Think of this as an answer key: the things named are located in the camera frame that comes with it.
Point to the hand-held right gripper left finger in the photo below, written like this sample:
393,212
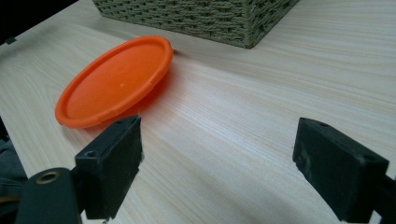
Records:
109,168

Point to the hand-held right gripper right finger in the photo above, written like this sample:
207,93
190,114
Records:
336,174

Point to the orange plastic plate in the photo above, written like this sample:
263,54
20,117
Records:
115,82

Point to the grey cloth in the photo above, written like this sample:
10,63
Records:
11,174

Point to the green woven basket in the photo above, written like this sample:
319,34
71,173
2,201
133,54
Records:
199,18

